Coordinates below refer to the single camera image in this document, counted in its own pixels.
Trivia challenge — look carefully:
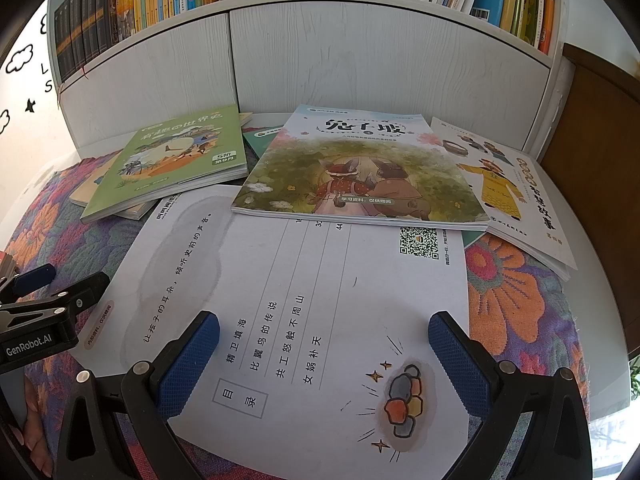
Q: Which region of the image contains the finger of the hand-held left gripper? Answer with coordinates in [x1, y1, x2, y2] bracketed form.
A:
[0, 272, 111, 318]
[0, 263, 57, 301]

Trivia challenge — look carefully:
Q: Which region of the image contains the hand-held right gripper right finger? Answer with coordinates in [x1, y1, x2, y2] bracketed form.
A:
[428, 311, 591, 480]

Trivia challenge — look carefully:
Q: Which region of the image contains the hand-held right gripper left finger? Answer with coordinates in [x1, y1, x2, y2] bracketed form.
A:
[52, 311, 221, 480]

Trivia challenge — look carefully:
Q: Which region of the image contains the tan illustrated book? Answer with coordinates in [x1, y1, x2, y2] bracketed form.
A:
[69, 112, 254, 221]

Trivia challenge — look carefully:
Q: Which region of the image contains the white contents page book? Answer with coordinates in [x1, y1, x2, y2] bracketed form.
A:
[70, 185, 471, 480]

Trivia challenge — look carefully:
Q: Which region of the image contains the white emperor cartoon book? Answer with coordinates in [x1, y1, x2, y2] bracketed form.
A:
[430, 116, 579, 282]

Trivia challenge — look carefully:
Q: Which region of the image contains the person's left hand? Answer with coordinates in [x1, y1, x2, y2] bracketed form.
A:
[15, 380, 55, 478]

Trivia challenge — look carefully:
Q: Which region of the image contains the floral purple blanket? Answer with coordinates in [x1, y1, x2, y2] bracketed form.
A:
[0, 157, 596, 480]

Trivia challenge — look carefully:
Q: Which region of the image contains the light green illustrated book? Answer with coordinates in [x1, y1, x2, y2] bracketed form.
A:
[80, 104, 249, 225]

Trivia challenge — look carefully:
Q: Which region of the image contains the pastel rabbit cover book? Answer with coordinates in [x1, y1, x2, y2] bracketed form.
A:
[230, 105, 491, 232]

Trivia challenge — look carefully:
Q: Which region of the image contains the medium black cloud decal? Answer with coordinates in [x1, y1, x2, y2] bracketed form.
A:
[2, 45, 35, 73]

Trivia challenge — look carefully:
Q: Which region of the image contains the brown wooden panel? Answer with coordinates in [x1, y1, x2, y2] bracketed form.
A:
[540, 42, 640, 241]

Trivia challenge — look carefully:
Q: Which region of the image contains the white bookcase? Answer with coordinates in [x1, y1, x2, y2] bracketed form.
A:
[47, 0, 571, 161]

